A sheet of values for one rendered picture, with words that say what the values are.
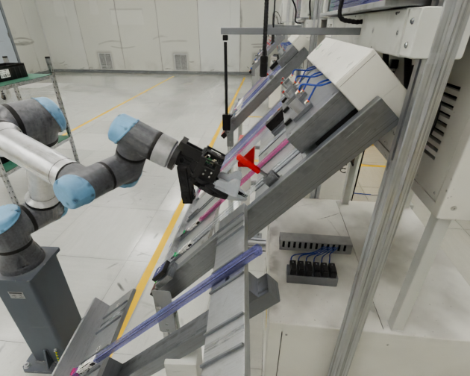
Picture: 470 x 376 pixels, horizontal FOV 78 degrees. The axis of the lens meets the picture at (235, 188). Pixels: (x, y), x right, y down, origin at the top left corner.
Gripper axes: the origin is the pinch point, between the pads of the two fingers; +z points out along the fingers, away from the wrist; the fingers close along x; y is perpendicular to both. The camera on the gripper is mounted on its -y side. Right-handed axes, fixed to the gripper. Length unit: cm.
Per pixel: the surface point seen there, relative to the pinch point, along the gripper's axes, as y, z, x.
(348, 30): 44.1, 2.9, 14.2
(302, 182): 15.7, 7.1, -10.0
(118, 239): -130, -41, 91
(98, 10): -162, -470, 871
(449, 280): 1, 77, 12
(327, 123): 27.6, 5.4, -6.0
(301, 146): 21.0, 3.7, -6.0
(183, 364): -16.4, 0.5, -35.0
